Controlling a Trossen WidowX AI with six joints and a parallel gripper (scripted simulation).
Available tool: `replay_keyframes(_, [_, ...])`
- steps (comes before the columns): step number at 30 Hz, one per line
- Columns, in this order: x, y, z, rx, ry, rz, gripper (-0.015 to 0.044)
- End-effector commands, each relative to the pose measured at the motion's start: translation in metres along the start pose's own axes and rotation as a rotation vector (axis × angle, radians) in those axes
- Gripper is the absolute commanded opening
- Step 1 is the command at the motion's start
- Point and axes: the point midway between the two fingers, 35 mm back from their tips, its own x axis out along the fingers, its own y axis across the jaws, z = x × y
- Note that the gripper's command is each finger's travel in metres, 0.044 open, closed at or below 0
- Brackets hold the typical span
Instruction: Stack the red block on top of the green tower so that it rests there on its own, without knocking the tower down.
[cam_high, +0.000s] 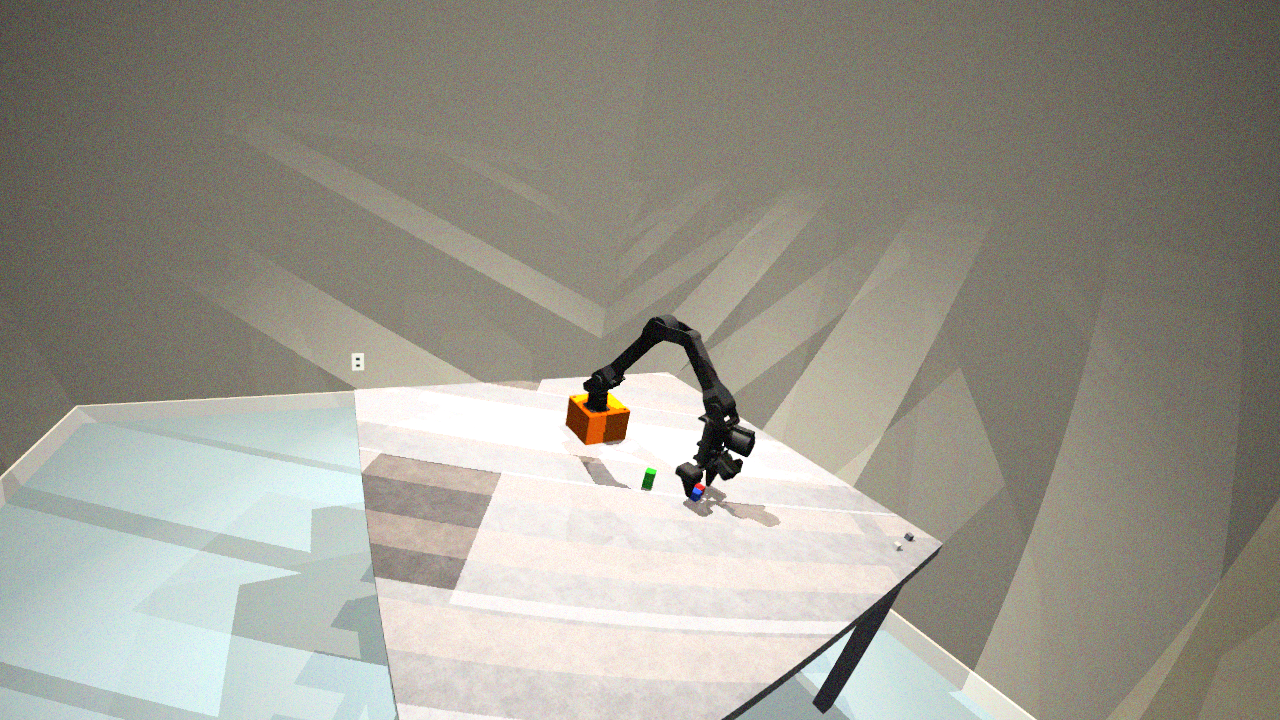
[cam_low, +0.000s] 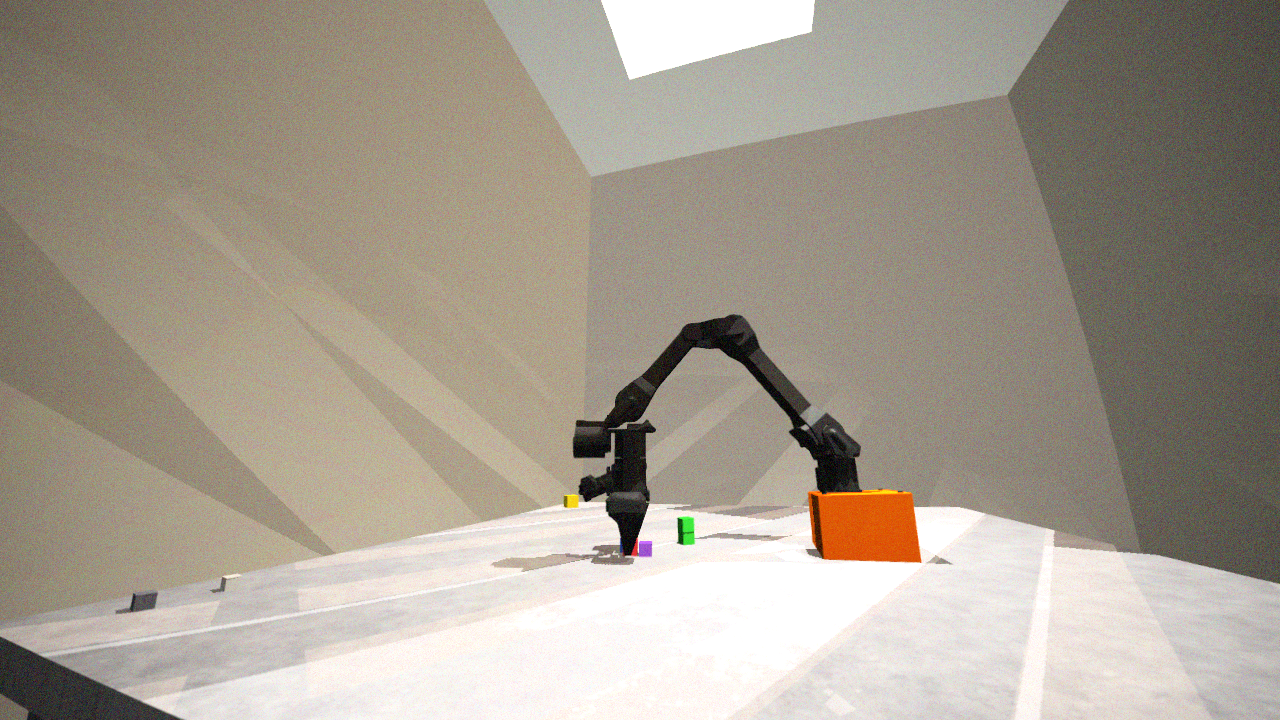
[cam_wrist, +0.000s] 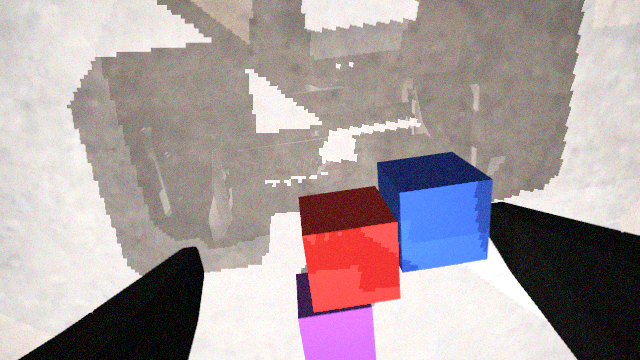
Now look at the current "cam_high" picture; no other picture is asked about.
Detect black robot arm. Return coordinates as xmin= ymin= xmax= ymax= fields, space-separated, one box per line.
xmin=582 ymin=314 xmax=756 ymax=480

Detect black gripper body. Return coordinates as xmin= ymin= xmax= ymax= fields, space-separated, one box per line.
xmin=675 ymin=438 xmax=724 ymax=484

